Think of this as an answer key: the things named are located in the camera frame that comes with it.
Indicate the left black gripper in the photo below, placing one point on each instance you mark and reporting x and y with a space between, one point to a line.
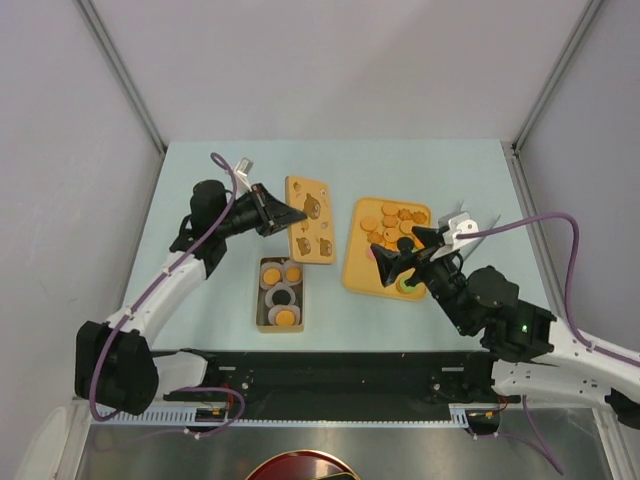
272 214

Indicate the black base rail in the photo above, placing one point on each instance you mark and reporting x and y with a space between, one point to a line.
350 387

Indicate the left aluminium frame post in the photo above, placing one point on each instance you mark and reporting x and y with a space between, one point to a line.
115 62

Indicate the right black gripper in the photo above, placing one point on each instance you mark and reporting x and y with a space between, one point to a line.
392 263

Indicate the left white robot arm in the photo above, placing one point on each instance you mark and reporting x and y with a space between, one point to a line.
114 363

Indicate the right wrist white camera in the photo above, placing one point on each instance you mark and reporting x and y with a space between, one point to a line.
452 228

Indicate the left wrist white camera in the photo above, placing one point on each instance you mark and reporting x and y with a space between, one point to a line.
241 174

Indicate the aluminium frame post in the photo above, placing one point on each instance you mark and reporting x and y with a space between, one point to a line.
560 67
115 62

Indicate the black cookie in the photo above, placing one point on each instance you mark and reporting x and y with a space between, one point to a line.
281 297

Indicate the yellow cookie tray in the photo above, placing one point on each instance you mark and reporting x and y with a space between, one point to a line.
383 222

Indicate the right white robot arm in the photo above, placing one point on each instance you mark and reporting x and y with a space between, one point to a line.
579 361

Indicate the right aluminium frame post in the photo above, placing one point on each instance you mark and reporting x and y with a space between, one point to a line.
560 67

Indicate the dark red round object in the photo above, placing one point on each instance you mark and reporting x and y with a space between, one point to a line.
303 464

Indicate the wrist white camera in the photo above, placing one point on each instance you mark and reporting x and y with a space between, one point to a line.
452 228
241 174

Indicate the orange cookie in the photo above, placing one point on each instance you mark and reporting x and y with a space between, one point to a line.
293 274
271 276
285 318

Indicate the silver tin lid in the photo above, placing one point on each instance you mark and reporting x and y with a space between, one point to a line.
312 240

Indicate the green sandwich cookie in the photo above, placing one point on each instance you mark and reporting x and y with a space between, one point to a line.
406 286

